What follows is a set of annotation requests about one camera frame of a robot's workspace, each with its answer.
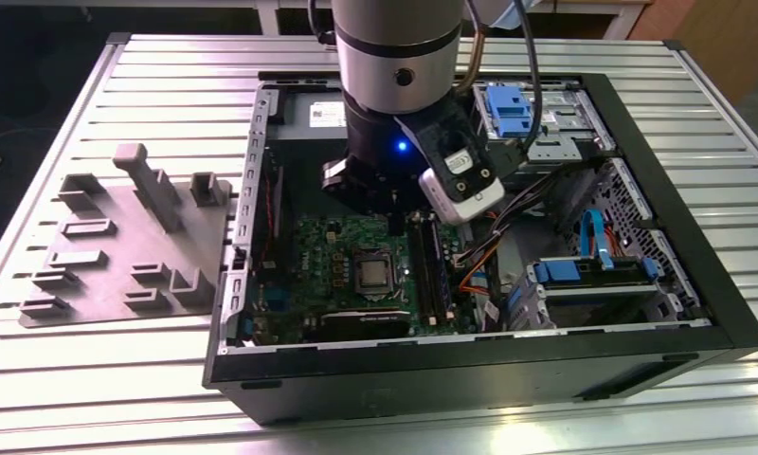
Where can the black open PC case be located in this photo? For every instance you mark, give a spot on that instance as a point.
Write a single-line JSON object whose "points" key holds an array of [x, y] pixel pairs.
{"points": [[417, 379]]}

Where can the hard disk in blue carrier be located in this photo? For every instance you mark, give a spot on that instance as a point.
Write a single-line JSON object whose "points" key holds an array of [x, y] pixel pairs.
{"points": [[558, 272]]}

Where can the black table corner cap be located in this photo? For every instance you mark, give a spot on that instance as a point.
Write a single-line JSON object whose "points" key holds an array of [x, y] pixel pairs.
{"points": [[673, 45], [117, 39]]}

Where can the grey parts rack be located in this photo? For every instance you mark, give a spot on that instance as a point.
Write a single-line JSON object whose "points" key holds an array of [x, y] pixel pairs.
{"points": [[126, 246]]}

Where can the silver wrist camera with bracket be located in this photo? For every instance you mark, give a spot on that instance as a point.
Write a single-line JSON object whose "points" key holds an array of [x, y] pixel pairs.
{"points": [[473, 199]]}

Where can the silver CPU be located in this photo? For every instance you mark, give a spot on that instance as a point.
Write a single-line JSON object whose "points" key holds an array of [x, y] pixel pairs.
{"points": [[373, 275]]}

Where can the RAM stick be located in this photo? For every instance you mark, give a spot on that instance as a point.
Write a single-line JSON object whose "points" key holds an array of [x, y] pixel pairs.
{"points": [[425, 275], [445, 284]]}

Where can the black graphics card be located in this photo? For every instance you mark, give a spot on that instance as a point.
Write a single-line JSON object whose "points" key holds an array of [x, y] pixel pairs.
{"points": [[359, 327]]}

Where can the grey power supply unit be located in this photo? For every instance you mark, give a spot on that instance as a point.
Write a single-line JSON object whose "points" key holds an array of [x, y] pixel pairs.
{"points": [[302, 166]]}

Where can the green motherboard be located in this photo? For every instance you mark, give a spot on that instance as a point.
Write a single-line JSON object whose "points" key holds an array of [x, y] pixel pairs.
{"points": [[315, 246]]}

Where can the metal disk bay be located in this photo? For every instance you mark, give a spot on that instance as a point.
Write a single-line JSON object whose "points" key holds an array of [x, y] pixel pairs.
{"points": [[666, 298]]}

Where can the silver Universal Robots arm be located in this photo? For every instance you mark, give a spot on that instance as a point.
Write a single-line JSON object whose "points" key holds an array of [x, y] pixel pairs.
{"points": [[394, 47]]}

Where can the blue drive bay latch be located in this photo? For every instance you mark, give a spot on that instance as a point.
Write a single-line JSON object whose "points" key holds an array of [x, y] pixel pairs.
{"points": [[505, 102]]}

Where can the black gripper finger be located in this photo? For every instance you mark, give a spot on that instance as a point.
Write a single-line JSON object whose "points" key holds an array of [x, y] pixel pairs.
{"points": [[401, 218], [334, 175]]}

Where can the metal drive cage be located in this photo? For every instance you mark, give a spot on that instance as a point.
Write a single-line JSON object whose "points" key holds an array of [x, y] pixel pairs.
{"points": [[569, 123]]}

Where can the wooden cabinet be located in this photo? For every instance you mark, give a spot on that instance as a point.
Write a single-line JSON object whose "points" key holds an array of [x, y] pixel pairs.
{"points": [[719, 38]]}

